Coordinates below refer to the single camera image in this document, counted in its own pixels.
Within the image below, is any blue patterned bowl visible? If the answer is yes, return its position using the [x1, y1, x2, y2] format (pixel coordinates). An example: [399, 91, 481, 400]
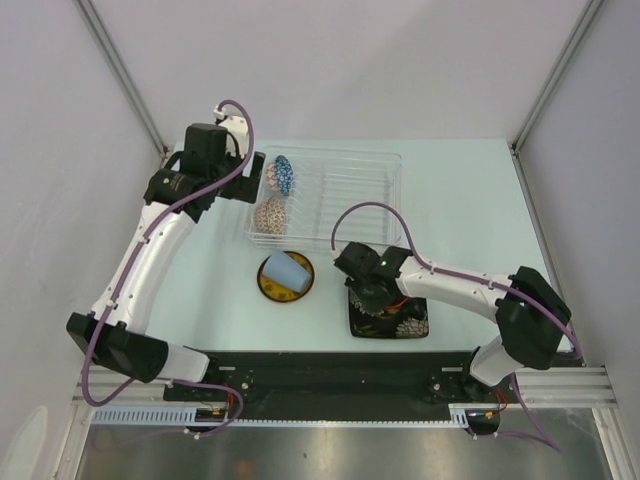
[265, 155, 294, 196]

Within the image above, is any red lacquer cup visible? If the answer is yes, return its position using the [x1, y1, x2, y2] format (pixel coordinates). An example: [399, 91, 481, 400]
[385, 296, 409, 311]

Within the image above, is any brown patterned bowl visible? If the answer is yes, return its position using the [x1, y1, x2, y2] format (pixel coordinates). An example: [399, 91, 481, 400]
[253, 197, 287, 235]

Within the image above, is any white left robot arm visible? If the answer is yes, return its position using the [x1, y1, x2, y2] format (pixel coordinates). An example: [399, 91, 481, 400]
[66, 115, 265, 400]

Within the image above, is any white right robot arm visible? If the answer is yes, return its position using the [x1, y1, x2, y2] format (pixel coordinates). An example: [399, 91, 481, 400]
[331, 242, 580, 401]

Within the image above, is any black floral square plate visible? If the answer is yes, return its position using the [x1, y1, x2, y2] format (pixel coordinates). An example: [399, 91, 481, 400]
[348, 289, 430, 340]

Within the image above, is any light blue plastic cup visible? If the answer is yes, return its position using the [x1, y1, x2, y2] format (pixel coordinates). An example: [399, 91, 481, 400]
[263, 251, 311, 293]

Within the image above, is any yellow round saucer plate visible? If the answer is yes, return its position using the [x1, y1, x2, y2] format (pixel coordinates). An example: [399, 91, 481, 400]
[257, 251, 315, 303]

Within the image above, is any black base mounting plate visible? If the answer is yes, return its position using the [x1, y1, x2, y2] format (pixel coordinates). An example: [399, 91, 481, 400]
[163, 351, 515, 418]

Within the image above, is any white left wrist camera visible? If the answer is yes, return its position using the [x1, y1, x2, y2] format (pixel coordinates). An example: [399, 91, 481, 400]
[214, 104, 249, 158]

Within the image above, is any white wire dish rack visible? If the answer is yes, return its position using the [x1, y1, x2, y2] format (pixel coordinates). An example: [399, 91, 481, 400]
[245, 145, 402, 251]

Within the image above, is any aluminium frame rail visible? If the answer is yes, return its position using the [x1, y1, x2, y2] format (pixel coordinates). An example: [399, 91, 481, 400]
[516, 367, 617, 409]

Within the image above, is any white slotted cable duct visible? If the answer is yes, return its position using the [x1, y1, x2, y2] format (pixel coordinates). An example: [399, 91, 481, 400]
[92, 404, 474, 427]

